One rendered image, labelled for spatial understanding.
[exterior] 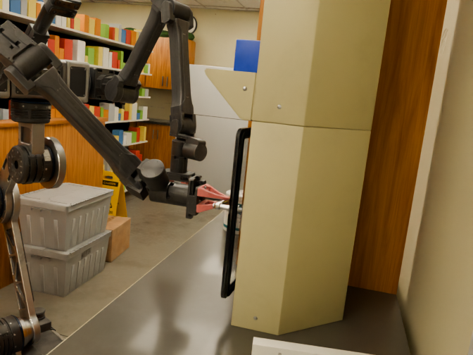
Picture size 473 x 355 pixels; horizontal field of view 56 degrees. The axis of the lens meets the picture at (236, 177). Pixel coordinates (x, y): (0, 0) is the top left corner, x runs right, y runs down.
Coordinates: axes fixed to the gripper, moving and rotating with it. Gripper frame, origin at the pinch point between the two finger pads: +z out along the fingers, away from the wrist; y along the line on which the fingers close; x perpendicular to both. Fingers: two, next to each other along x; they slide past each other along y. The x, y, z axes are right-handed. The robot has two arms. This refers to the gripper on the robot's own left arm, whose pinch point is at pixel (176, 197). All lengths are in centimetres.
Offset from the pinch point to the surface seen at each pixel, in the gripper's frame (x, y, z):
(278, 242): -46, 42, -6
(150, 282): -33.5, 7.3, 15.6
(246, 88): -46, 31, -38
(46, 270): 107, -130, 94
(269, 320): -46, 42, 12
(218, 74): -46, 25, -41
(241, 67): -25, 24, -43
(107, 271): 161, -114, 112
